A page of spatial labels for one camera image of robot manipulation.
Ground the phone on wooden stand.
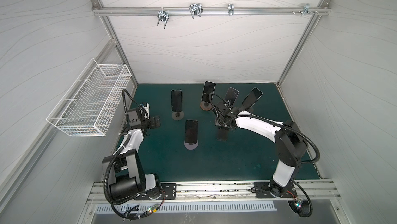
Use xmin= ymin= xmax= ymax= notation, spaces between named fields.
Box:
xmin=202 ymin=81 xmax=216 ymax=103

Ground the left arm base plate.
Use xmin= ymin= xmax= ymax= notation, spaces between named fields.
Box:
xmin=134 ymin=183 xmax=177 ymax=201

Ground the white slotted cable duct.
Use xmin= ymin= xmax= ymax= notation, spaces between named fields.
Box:
xmin=95 ymin=201 xmax=277 ymax=214

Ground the white wire basket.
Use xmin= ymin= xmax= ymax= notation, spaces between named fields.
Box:
xmin=46 ymin=58 xmax=131 ymax=137

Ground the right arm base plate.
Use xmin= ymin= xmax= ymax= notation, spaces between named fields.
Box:
xmin=251 ymin=180 xmax=297 ymax=199

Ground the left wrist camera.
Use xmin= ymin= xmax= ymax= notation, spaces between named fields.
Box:
xmin=127 ymin=103 xmax=150 ymax=129

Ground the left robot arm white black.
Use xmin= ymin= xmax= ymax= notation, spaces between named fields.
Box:
xmin=102 ymin=116 xmax=162 ymax=205

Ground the wooden round stand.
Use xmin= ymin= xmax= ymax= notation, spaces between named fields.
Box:
xmin=200 ymin=101 xmax=213 ymax=111

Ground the metal u-bolt clamp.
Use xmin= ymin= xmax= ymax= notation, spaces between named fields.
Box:
xmin=157 ymin=10 xmax=170 ymax=29
xmin=189 ymin=3 xmax=203 ymax=19

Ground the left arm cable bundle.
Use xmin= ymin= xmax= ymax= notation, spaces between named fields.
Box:
xmin=110 ymin=189 xmax=166 ymax=221

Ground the black folding phone stand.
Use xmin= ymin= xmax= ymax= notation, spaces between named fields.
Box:
xmin=216 ymin=126 xmax=230 ymax=141

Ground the phone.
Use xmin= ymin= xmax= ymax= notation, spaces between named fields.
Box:
xmin=242 ymin=87 xmax=263 ymax=110
xmin=171 ymin=90 xmax=183 ymax=112
xmin=224 ymin=87 xmax=239 ymax=107
xmin=185 ymin=120 xmax=199 ymax=144
xmin=202 ymin=81 xmax=216 ymax=103

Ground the grey round stand left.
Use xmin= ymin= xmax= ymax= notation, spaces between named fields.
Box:
xmin=172 ymin=111 xmax=184 ymax=121

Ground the aluminium crossbar rail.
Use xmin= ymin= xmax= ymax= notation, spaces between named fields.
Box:
xmin=93 ymin=6 xmax=331 ymax=16

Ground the metal clamp small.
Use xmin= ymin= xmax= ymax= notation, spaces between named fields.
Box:
xmin=228 ymin=4 xmax=234 ymax=16

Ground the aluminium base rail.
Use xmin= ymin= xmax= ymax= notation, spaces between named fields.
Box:
xmin=86 ymin=179 xmax=341 ymax=202

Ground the metal u-bolt clamp left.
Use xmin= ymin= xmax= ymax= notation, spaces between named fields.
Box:
xmin=157 ymin=10 xmax=170 ymax=29

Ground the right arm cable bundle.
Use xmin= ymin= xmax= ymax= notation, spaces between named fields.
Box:
xmin=287 ymin=180 xmax=314 ymax=218

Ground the metal u-bolt clamp middle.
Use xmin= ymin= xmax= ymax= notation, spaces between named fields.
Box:
xmin=189 ymin=3 xmax=203 ymax=19

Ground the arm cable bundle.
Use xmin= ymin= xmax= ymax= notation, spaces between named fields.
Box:
xmin=287 ymin=180 xmax=314 ymax=218
xmin=110 ymin=189 xmax=166 ymax=221

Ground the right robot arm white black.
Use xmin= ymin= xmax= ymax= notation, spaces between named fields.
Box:
xmin=212 ymin=104 xmax=320 ymax=198

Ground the metal bracket right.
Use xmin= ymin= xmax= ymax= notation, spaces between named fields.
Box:
xmin=291 ymin=4 xmax=319 ymax=16

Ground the lilac front round stand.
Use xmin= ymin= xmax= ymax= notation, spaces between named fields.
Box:
xmin=184 ymin=141 xmax=199 ymax=151

